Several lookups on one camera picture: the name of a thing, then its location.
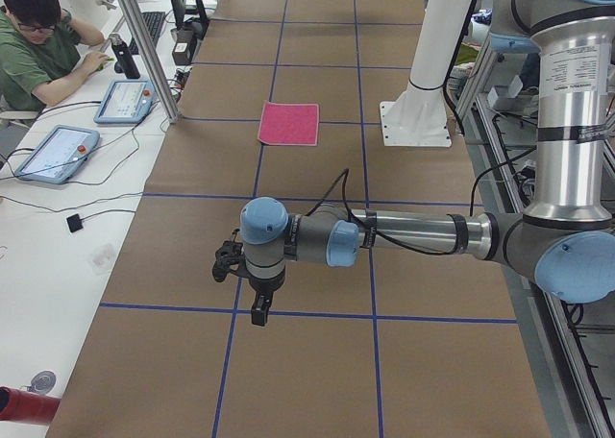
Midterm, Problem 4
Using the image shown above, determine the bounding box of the person in green shirt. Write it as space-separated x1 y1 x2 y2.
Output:
1 0 110 111

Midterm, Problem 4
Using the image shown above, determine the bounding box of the aluminium frame rack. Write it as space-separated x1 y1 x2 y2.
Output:
457 26 614 437

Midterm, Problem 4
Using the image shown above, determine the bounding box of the blue teach pendant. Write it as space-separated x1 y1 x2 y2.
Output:
93 80 156 125
14 125 100 184

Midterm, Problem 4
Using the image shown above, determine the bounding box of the black monitor stand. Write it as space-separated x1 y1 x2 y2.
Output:
170 0 209 39

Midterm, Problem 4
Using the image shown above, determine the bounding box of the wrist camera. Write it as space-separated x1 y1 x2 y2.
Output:
211 239 244 282

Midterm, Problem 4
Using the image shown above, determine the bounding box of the pink and grey towel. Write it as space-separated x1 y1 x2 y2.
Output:
258 102 319 146

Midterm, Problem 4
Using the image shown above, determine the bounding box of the near blue teach pendant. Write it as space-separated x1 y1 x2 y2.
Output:
14 125 100 184

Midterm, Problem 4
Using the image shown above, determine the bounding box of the round metal disc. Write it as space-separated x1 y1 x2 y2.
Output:
28 370 57 395

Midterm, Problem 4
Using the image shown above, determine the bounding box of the far blue teach pendant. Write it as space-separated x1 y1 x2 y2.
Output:
93 80 156 125

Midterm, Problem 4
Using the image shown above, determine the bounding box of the red cylinder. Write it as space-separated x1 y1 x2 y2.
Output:
1 386 61 426

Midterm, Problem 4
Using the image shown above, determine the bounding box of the aluminium frame post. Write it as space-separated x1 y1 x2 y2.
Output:
118 0 180 124

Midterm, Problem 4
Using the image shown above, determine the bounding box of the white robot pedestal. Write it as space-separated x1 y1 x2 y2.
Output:
380 0 476 148

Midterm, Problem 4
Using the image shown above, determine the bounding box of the black water bottle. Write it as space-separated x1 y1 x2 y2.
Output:
109 33 140 79

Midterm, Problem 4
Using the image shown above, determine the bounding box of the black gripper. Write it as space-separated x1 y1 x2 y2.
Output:
249 270 285 326

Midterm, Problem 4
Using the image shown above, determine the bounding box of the small black square device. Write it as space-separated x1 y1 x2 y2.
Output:
66 213 84 233

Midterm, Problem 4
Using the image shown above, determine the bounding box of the black box with label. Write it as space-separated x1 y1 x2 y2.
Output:
172 29 197 66

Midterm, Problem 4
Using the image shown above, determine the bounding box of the black keyboard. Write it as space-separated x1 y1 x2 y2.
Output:
141 11 165 46

